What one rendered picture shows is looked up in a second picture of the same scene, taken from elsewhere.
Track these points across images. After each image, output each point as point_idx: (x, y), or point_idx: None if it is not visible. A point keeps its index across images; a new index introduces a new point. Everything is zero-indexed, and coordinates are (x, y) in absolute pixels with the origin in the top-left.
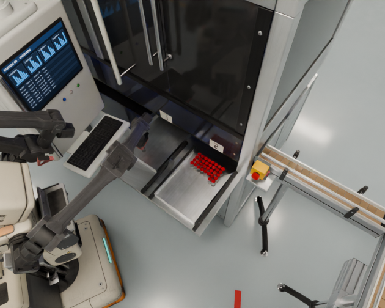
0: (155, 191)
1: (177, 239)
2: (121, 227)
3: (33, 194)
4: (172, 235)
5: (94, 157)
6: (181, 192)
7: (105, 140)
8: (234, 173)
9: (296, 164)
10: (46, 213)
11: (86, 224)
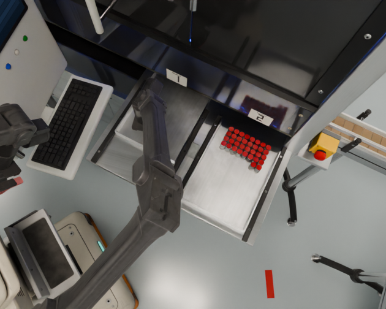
0: None
1: (187, 221)
2: (114, 217)
3: (13, 269)
4: (180, 217)
5: (72, 148)
6: (215, 188)
7: (83, 119)
8: (283, 151)
9: (363, 127)
10: (32, 266)
11: (71, 227)
